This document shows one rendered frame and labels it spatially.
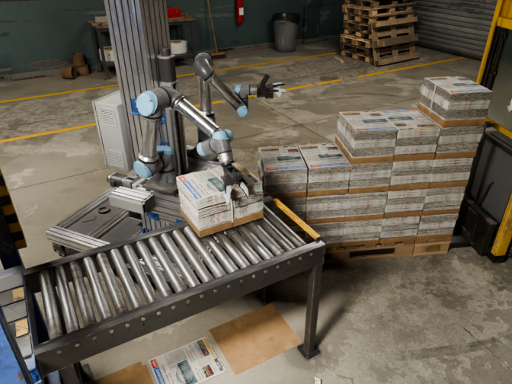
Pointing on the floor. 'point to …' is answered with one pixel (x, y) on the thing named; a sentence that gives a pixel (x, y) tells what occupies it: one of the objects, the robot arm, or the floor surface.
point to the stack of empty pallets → (360, 51)
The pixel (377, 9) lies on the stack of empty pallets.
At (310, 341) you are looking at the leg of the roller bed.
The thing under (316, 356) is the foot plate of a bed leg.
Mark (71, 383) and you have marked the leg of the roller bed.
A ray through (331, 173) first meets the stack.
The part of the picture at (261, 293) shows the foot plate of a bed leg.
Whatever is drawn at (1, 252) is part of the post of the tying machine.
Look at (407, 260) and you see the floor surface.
